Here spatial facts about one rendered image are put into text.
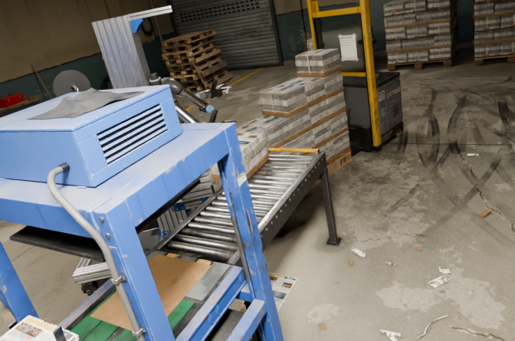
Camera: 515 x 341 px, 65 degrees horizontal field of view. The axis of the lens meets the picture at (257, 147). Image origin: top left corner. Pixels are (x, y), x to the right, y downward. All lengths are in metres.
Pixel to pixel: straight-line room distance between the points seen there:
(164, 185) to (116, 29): 1.99
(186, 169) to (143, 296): 0.41
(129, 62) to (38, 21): 7.11
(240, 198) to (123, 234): 0.61
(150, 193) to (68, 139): 0.29
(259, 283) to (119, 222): 0.90
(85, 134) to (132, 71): 1.87
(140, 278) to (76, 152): 0.42
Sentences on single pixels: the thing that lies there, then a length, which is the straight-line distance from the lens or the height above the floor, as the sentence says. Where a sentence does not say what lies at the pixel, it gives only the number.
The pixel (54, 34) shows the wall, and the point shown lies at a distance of 10.31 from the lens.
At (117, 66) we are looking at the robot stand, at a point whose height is 1.69.
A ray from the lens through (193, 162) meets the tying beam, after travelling 1.40.
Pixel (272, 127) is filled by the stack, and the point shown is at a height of 0.82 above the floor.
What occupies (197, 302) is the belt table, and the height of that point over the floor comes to 0.80.
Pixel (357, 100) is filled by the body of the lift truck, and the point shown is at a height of 0.58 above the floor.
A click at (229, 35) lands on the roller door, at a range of 11.69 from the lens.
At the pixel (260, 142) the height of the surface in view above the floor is 0.98.
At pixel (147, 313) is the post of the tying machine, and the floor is 1.19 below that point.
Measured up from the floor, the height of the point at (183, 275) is 0.80.
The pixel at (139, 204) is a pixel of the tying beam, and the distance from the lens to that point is 1.24.
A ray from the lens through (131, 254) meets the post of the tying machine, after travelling 1.24.
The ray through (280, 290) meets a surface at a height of 0.01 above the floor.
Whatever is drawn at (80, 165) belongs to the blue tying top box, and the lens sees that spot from 1.35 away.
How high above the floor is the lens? 2.01
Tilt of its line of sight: 21 degrees down
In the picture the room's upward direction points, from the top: 12 degrees counter-clockwise
